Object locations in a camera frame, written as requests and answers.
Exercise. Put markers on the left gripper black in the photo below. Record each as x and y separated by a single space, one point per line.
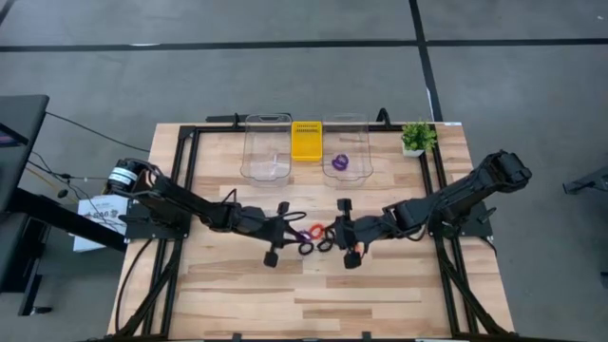
261 225

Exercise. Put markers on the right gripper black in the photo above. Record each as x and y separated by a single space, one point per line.
366 228

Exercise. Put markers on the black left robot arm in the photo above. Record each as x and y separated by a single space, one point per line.
180 199

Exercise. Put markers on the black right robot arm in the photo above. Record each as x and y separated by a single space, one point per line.
475 185

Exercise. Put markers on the clear plastic bin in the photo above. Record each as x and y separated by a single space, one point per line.
266 152
354 142

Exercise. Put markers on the yellow plastic basket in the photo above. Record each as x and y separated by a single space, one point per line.
307 142

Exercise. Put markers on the green plant in white pot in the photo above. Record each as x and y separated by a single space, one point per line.
418 137

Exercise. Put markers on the white printed box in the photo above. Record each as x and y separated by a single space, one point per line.
102 209

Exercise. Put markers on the black floor stand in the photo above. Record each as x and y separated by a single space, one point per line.
589 180

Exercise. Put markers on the black side desk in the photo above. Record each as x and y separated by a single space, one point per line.
19 157

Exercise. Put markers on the black frame clamp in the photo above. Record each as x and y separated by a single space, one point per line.
384 116
236 121

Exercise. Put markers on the black aluminium table frame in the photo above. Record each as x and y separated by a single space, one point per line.
214 128

